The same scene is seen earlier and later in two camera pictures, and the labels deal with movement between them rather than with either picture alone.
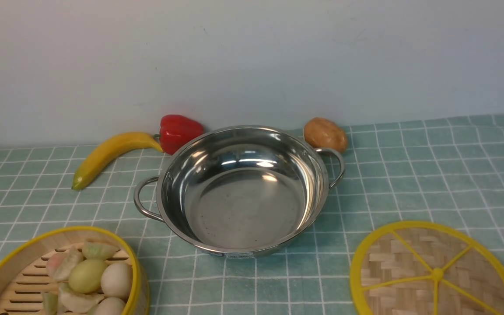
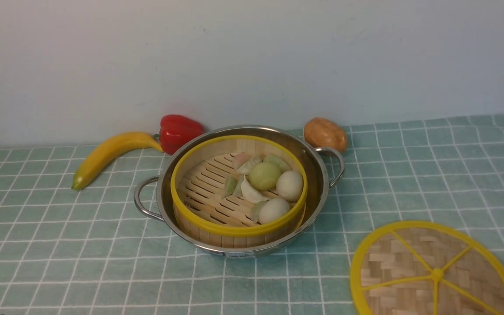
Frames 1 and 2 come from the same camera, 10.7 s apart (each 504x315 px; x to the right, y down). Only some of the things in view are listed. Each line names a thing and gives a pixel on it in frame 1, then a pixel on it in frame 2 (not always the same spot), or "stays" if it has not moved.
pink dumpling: [59, 265] → [239, 158]
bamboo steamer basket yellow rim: [14, 283] → [239, 191]
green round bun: [85, 276] → [264, 176]
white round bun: [116, 280] → [289, 186]
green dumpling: [98, 249] → [283, 166]
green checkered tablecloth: [477, 171] stays
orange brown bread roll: [319, 132] stays
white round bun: [111, 306] → [272, 210]
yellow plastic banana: [106, 147] stays
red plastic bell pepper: [175, 131] stays
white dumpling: [74, 302] → [250, 193]
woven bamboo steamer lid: [420, 267] stays
